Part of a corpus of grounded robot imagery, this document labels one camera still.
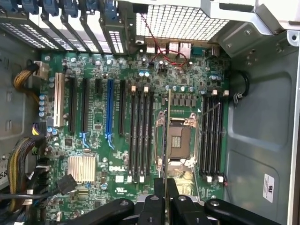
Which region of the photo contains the black RAM slot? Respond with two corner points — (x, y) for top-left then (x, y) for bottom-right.
(135, 89), (143, 183)
(128, 86), (137, 184)
(200, 92), (209, 181)
(212, 93), (220, 181)
(206, 90), (218, 184)
(217, 90), (230, 184)
(140, 86), (150, 184)
(147, 90), (155, 182)

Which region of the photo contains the CPU socket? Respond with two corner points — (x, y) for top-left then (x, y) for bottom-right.
(153, 112), (200, 169)

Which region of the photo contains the metal socket cover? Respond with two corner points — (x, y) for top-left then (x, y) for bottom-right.
(153, 112), (166, 172)

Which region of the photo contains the silver finned heatsink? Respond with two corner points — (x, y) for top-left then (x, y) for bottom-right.
(67, 155), (97, 184)

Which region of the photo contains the white sticker label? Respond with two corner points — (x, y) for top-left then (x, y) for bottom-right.
(264, 173), (276, 203)

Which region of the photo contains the thin metal locking lever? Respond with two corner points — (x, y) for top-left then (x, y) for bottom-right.
(199, 102), (221, 118)

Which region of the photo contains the long black expansion slot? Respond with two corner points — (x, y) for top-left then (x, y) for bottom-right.
(81, 78), (90, 146)
(118, 79), (127, 138)
(67, 76), (77, 134)

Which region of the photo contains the blue expansion slot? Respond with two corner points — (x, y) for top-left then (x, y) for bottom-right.
(105, 79), (115, 150)

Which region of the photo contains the green Dell motherboard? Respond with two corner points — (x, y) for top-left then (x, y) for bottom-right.
(38, 51), (231, 225)

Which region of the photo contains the open black PC case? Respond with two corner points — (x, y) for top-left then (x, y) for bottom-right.
(0, 0), (300, 225)

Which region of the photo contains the short black expansion slot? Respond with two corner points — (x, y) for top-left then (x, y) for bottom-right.
(94, 78), (103, 94)

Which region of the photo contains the white expansion slot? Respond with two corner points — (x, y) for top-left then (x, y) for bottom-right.
(53, 72), (66, 128)

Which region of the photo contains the black cable with plug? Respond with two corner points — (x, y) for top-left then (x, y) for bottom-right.
(0, 174), (78, 200)

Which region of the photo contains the black clipped cable loop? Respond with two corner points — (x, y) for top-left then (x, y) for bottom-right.
(231, 69), (251, 104)

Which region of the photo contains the thick multicolour power wire bundle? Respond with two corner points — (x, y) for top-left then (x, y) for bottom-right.
(7, 121), (48, 211)

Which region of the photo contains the red and black twisted wire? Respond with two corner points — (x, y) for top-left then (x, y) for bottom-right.
(140, 13), (188, 68)

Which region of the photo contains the yellow black power wire bundle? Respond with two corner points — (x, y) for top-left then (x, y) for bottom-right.
(13, 60), (50, 104)

